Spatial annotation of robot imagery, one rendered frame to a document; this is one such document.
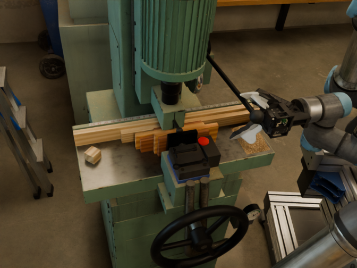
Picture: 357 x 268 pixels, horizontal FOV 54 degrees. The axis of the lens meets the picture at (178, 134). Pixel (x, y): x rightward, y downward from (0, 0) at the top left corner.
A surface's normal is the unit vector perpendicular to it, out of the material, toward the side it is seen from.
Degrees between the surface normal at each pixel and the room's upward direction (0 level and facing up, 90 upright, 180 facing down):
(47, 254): 0
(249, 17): 90
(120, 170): 0
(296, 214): 0
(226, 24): 90
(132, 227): 90
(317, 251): 60
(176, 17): 90
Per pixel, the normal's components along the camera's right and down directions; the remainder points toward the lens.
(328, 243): -0.76, -0.18
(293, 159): 0.07, -0.72
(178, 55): 0.12, 0.69
